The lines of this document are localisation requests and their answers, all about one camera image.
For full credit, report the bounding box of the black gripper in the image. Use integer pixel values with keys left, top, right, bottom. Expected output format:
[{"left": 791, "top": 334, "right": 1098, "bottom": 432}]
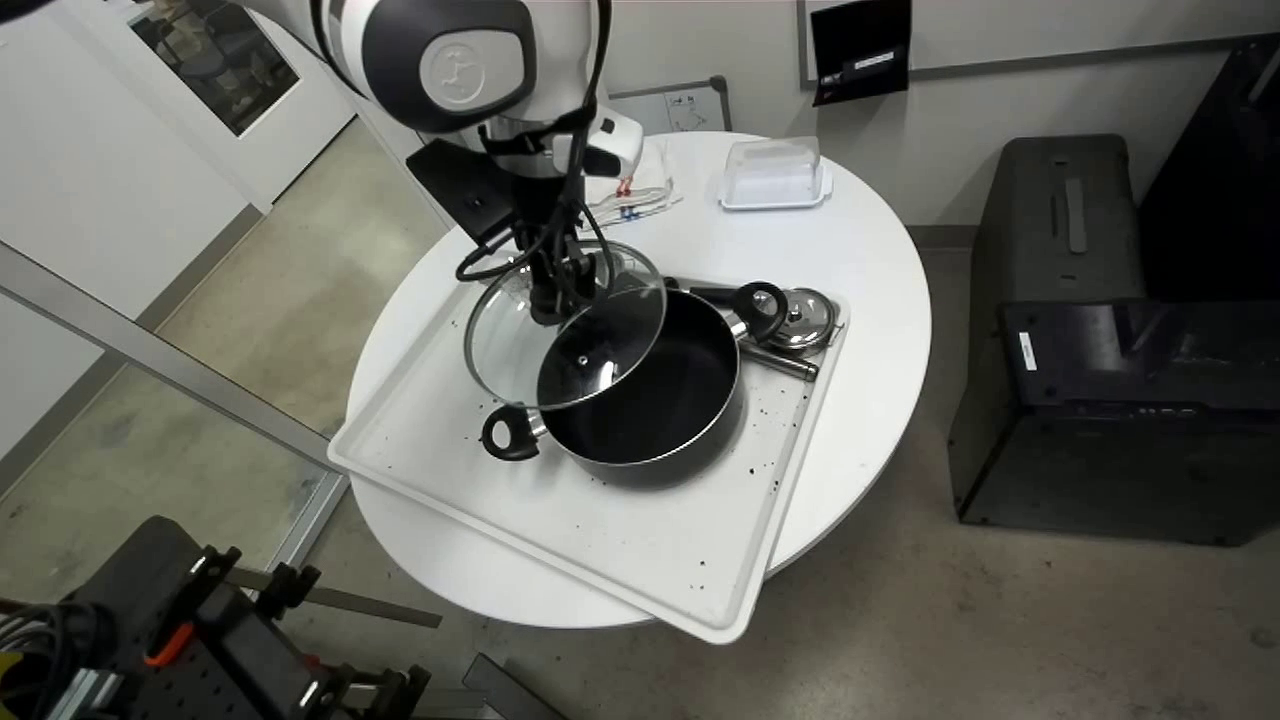
[{"left": 513, "top": 169, "right": 601, "bottom": 327}]

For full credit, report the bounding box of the glass lid with black knob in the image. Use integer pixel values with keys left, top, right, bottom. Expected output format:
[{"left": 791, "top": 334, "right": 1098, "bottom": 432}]
[{"left": 459, "top": 234, "right": 671, "bottom": 415}]

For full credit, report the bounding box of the white wrist adapter box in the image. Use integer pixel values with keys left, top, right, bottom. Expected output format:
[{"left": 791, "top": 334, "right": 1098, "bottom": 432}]
[{"left": 581, "top": 107, "right": 652, "bottom": 178}]

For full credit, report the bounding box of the small framed scribbled panel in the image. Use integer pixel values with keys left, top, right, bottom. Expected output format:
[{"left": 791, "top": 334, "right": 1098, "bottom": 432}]
[{"left": 607, "top": 72, "right": 736, "bottom": 138}]

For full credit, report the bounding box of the clear plastic container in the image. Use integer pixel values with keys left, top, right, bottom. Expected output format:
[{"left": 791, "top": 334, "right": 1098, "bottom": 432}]
[{"left": 714, "top": 132, "right": 834, "bottom": 214}]

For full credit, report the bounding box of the white plastic tray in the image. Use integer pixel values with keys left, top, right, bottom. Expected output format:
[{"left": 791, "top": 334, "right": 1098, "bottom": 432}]
[{"left": 327, "top": 245, "right": 850, "bottom": 647}]

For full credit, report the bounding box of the round white table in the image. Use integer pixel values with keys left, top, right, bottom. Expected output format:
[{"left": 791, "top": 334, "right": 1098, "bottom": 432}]
[{"left": 339, "top": 128, "right": 937, "bottom": 632}]

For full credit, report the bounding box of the white door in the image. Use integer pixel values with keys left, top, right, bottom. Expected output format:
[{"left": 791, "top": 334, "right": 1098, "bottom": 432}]
[{"left": 50, "top": 0, "right": 360, "bottom": 214}]

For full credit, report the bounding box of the grey flat floor bar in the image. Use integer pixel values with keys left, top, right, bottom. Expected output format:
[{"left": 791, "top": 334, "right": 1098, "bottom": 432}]
[{"left": 232, "top": 564, "right": 447, "bottom": 632}]

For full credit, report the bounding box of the dark floor plate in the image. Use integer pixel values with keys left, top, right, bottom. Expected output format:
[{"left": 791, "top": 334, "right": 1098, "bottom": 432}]
[{"left": 454, "top": 647, "right": 571, "bottom": 720}]

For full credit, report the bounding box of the dark picture on door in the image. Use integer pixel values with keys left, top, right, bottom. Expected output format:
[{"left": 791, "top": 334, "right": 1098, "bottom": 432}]
[{"left": 125, "top": 0, "right": 302, "bottom": 138}]

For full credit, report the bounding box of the black equipment cart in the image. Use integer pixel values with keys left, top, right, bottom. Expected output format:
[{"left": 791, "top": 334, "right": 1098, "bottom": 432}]
[{"left": 0, "top": 510, "right": 435, "bottom": 720}]

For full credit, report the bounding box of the black floor cabinet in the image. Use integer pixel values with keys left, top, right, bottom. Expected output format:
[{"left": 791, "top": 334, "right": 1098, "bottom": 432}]
[{"left": 949, "top": 132, "right": 1280, "bottom": 552}]

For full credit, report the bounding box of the black upright panel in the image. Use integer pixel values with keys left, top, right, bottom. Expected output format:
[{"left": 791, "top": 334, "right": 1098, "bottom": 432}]
[{"left": 1136, "top": 33, "right": 1280, "bottom": 306}]

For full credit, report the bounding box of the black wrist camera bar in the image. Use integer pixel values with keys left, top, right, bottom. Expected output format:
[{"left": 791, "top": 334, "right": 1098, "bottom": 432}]
[{"left": 402, "top": 136, "right": 519, "bottom": 246}]

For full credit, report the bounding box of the black pot with loop handles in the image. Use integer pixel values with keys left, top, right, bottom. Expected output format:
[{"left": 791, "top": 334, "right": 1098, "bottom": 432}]
[{"left": 480, "top": 277, "right": 791, "bottom": 472}]

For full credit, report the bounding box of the black wall holder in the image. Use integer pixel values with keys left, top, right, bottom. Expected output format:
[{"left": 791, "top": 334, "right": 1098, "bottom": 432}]
[{"left": 806, "top": 0, "right": 915, "bottom": 107}]

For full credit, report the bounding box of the grey aluminium frame rail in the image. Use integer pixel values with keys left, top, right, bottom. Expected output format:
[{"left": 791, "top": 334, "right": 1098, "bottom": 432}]
[{"left": 0, "top": 234, "right": 357, "bottom": 575}]

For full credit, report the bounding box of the large wall whiteboard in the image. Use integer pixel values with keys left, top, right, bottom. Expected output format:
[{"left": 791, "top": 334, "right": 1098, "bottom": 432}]
[{"left": 797, "top": 0, "right": 1280, "bottom": 88}]

